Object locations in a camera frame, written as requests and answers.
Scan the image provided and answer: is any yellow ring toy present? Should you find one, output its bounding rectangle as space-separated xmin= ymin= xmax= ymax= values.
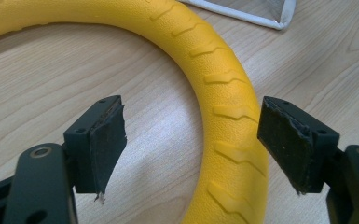
xmin=0 ymin=0 xmax=269 ymax=224

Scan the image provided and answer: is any grey box with white trim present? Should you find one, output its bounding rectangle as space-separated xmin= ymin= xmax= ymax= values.
xmin=178 ymin=0 xmax=297 ymax=31

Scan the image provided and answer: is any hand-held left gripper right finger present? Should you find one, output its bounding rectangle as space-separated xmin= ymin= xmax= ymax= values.
xmin=256 ymin=95 xmax=340 ymax=196

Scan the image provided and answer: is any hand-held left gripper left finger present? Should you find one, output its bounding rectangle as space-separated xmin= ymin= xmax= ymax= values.
xmin=62 ymin=94 xmax=128 ymax=204

